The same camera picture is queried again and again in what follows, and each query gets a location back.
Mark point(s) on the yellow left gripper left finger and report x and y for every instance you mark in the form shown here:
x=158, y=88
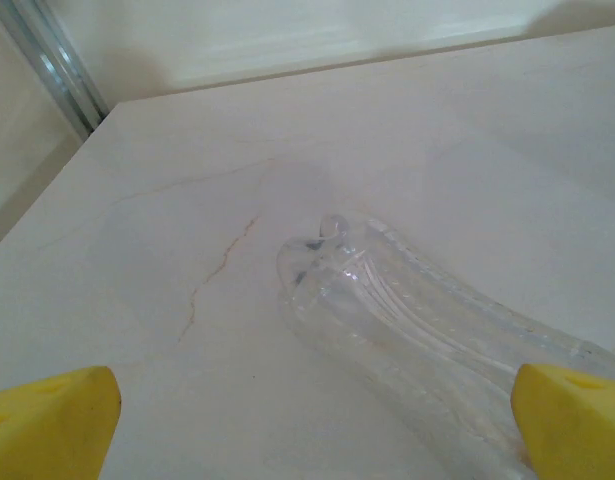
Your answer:
x=52, y=425

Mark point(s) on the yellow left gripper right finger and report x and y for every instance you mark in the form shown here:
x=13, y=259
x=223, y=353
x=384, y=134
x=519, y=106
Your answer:
x=577, y=430

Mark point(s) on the clear unlabelled plastic bottle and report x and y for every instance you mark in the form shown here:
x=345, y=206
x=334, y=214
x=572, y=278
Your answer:
x=387, y=325

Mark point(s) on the aluminium frame post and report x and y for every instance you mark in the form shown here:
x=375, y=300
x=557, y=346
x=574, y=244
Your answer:
x=62, y=70

